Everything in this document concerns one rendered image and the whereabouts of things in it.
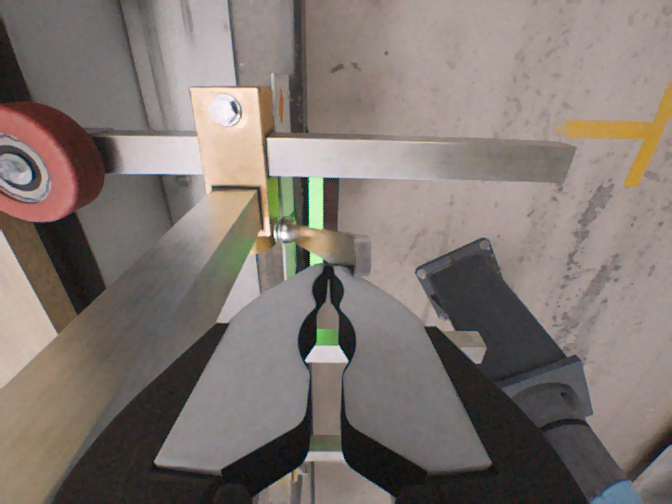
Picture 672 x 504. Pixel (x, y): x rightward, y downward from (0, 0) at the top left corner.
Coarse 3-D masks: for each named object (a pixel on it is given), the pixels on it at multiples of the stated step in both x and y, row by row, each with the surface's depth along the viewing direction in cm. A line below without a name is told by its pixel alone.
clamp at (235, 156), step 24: (192, 96) 22; (240, 96) 22; (264, 96) 23; (240, 120) 22; (264, 120) 23; (216, 144) 23; (240, 144) 23; (264, 144) 24; (216, 168) 24; (240, 168) 24; (264, 168) 24; (264, 192) 25; (264, 216) 26; (264, 240) 28
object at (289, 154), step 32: (96, 128) 26; (128, 160) 25; (160, 160) 25; (192, 160) 25; (288, 160) 25; (320, 160) 25; (352, 160) 25; (384, 160) 25; (416, 160) 25; (448, 160) 25; (480, 160) 25; (512, 160) 25; (544, 160) 25
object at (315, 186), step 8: (312, 184) 42; (320, 184) 42; (312, 192) 42; (320, 192) 42; (312, 200) 43; (320, 200) 43; (312, 208) 44; (320, 208) 44; (312, 216) 44; (320, 216) 44; (312, 224) 45; (320, 224) 45; (312, 256) 47; (312, 264) 48
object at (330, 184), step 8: (328, 184) 42; (336, 184) 42; (328, 192) 42; (336, 192) 42; (328, 200) 43; (336, 200) 43; (328, 208) 44; (328, 216) 44; (328, 224) 45; (328, 264) 48
